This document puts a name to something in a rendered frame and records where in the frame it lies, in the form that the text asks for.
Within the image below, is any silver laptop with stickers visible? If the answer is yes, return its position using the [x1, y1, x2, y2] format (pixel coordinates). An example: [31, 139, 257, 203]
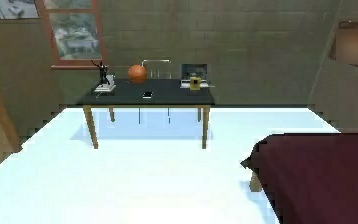
[180, 63, 210, 89]

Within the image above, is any black top wooden leg table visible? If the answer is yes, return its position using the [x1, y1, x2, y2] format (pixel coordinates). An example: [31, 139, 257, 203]
[82, 78, 217, 150]

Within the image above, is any yellow box with dark square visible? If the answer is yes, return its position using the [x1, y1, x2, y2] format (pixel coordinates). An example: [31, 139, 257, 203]
[189, 76, 202, 91]

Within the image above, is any grey metal chair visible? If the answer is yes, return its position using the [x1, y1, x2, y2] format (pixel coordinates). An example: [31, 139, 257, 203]
[138, 59, 172, 125]

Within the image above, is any orange basketball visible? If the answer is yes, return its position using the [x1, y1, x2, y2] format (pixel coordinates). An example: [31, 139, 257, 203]
[127, 64, 148, 84]

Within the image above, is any black statuette on white base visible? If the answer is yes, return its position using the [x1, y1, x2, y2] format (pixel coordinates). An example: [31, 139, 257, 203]
[90, 59, 117, 94]

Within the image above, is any red framed window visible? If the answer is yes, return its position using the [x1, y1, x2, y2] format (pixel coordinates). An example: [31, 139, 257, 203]
[35, 0, 109, 70]

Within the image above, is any dark red bed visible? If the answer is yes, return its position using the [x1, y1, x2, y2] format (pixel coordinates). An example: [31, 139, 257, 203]
[239, 132, 358, 224]

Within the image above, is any brown framed wall picture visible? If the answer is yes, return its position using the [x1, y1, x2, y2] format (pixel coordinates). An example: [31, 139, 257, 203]
[328, 21, 358, 70]

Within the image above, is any grey framed wall picture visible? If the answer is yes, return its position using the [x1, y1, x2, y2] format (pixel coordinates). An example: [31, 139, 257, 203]
[0, 0, 41, 21]

